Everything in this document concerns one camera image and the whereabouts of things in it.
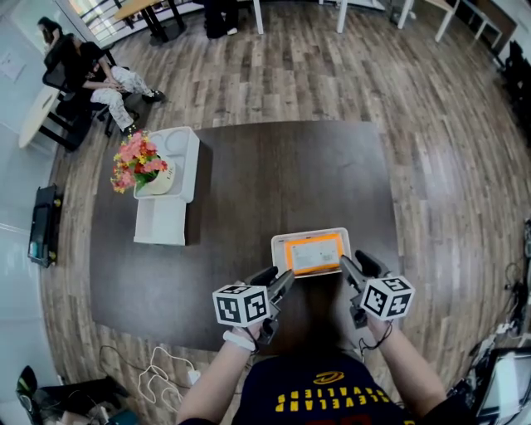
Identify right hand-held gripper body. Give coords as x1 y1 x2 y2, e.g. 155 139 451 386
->
350 276 416 329

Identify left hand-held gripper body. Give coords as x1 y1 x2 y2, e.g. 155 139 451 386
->
212 284 283 345

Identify white tissue box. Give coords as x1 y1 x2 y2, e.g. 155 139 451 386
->
270 227 353 273

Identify orange and white tissue pack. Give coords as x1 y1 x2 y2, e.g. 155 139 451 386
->
284 233 343 278

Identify person's left forearm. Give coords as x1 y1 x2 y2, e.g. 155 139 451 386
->
176 323 262 425

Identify person's right forearm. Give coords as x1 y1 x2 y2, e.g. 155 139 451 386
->
367 317 447 420

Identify white drawer box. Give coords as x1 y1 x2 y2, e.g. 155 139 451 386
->
133 194 188 246

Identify white wristband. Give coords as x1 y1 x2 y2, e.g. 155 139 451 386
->
222 330 256 353

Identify person's black t-shirt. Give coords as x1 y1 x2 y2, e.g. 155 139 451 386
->
231 352 470 425

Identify white plastic storage bin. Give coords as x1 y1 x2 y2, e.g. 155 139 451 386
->
132 126 201 204

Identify computer monitor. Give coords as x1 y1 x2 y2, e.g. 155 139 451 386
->
476 348 531 425

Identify artificial flowers in cream pot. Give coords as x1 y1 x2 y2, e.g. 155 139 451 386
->
110 129 176 196

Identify black equipment pile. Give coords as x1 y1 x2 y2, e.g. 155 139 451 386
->
16 364 129 425

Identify black wheeled cart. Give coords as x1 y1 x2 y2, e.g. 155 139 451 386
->
27 184 64 269

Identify row of black chairs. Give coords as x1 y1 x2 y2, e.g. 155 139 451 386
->
499 41 531 117

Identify wooden table with white legs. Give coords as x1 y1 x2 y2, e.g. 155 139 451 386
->
251 0 349 35
396 0 461 42

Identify round light wood table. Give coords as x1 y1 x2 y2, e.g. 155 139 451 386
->
18 85 90 153

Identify black office chair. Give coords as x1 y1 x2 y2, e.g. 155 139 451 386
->
42 37 140 138

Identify round brown wood table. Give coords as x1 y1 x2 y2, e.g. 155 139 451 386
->
112 0 188 45

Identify white paper notice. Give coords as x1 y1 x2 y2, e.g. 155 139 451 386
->
0 51 27 82

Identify black wrist strap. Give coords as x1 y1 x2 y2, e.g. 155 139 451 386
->
358 321 394 353

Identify white cable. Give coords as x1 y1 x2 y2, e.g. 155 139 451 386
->
136 346 196 412

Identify tangle of black cables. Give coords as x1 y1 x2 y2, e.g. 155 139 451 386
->
504 219 531 333

